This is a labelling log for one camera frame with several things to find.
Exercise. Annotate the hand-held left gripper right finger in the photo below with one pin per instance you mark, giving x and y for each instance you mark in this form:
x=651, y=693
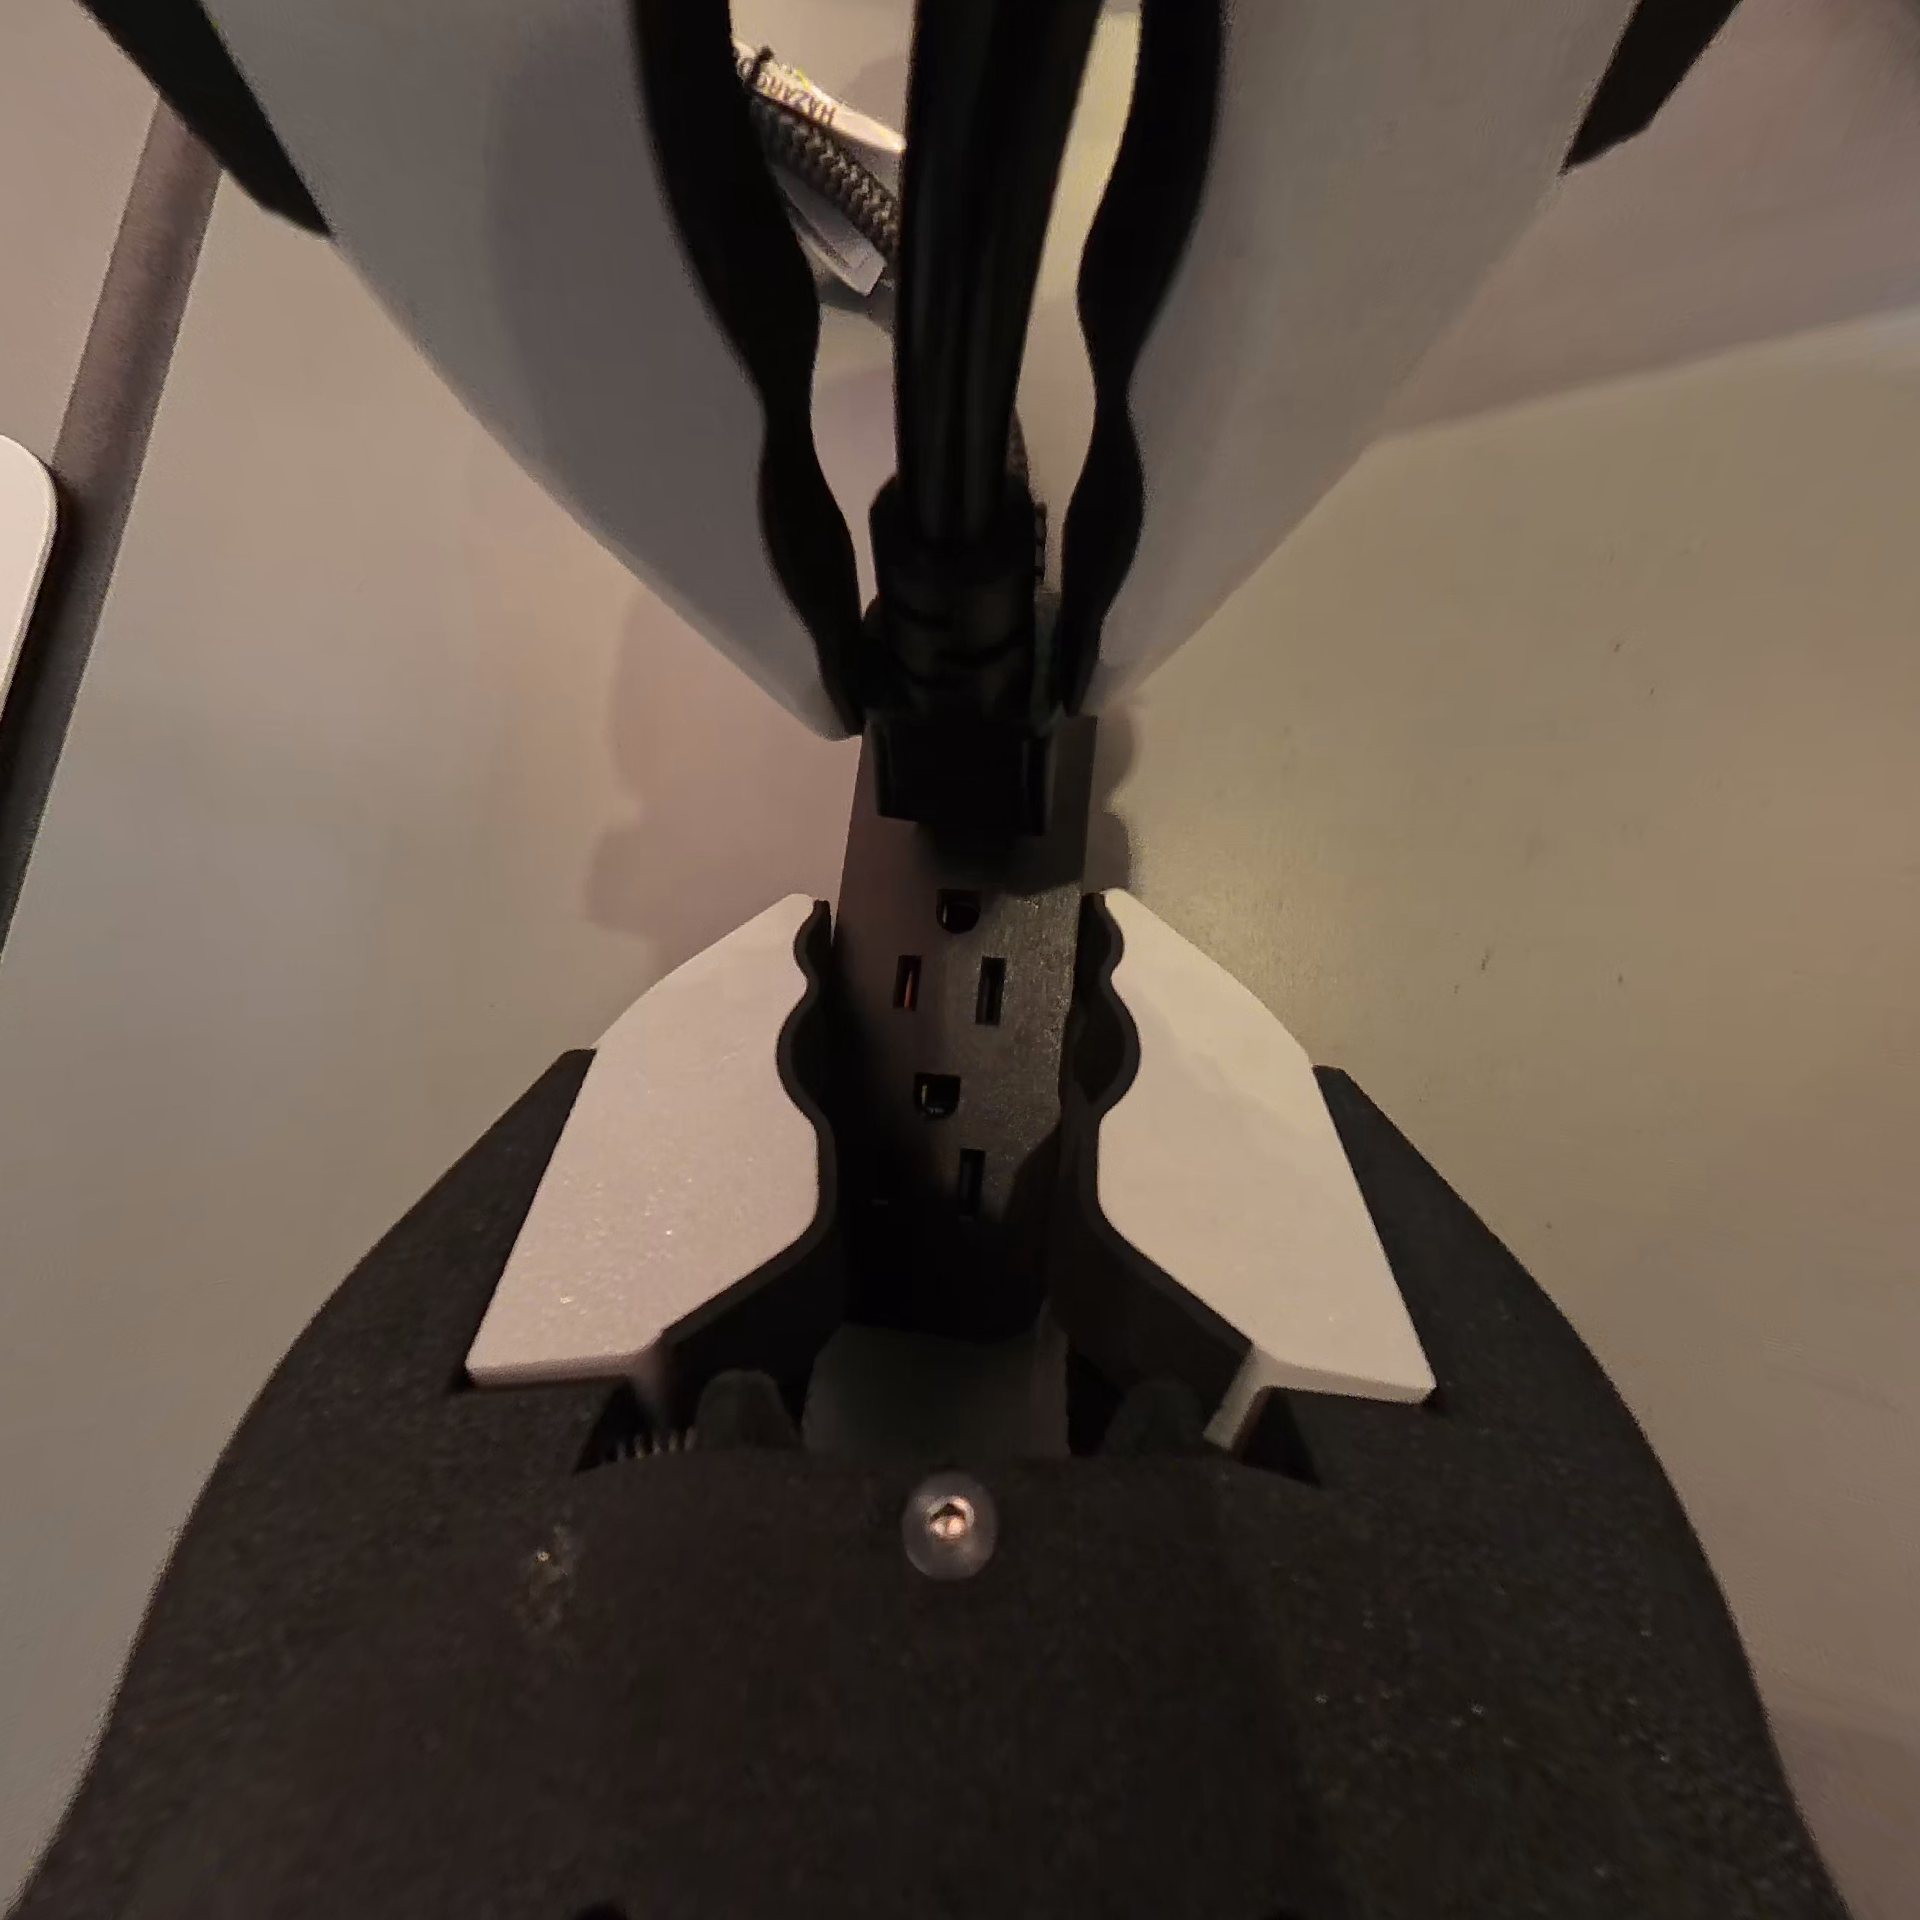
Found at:
x=1245, y=1169

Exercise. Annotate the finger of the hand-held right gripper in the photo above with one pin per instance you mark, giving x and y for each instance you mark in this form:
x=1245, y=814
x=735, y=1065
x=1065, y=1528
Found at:
x=1349, y=226
x=524, y=226

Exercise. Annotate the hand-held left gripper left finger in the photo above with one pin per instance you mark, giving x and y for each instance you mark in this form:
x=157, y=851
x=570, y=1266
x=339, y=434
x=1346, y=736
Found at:
x=661, y=1169

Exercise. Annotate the black power strip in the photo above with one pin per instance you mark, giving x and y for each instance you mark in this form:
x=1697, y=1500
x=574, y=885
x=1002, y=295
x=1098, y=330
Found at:
x=1018, y=1112

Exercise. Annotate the white rounded plastic plate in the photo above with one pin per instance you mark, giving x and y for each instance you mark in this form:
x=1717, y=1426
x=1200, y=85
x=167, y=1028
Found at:
x=22, y=599

